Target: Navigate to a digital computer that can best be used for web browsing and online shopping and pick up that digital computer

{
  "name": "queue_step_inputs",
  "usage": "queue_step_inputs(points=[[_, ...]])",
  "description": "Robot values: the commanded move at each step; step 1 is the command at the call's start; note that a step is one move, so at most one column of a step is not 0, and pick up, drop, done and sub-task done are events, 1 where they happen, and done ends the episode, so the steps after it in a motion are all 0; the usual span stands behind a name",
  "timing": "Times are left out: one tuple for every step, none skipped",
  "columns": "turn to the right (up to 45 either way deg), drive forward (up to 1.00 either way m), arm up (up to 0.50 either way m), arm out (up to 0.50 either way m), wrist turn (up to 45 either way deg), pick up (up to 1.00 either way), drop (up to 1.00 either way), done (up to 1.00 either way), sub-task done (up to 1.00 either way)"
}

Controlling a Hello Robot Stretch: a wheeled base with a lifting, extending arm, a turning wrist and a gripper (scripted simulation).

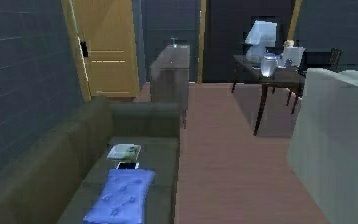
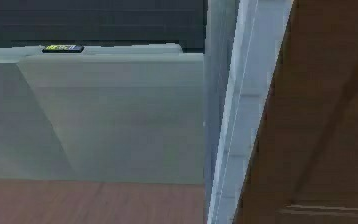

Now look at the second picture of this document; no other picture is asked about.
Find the pale grey cabinet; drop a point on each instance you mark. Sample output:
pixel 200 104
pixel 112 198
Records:
pixel 113 116

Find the brown wooden door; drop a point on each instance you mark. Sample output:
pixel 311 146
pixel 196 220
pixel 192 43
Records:
pixel 313 126

